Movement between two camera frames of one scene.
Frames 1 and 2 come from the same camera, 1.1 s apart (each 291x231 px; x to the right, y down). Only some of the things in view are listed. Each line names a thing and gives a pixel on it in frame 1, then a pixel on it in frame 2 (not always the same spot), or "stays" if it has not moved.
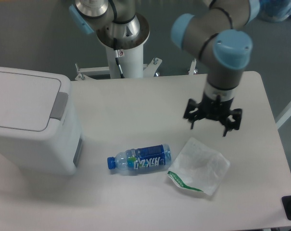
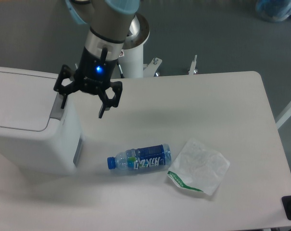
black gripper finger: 236,114 to 117,87
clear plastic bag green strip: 197,166 stays
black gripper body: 215,109 to 95,70
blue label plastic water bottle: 144,158 stays
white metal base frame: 148,70 stays
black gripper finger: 194,116 to 66,73
